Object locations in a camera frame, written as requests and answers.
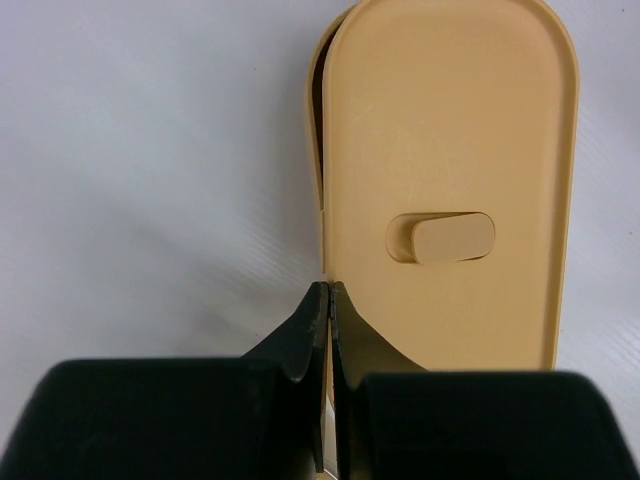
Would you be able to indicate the beige oval lunch box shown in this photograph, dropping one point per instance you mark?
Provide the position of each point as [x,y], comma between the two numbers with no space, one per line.
[314,122]

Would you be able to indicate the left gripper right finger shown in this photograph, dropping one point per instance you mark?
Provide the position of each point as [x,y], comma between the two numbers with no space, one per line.
[396,420]

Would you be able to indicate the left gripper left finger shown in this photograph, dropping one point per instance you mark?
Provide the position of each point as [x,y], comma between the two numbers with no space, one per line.
[256,416]

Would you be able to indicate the beige oval lunch box lid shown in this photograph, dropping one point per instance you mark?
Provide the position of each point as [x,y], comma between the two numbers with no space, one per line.
[448,143]

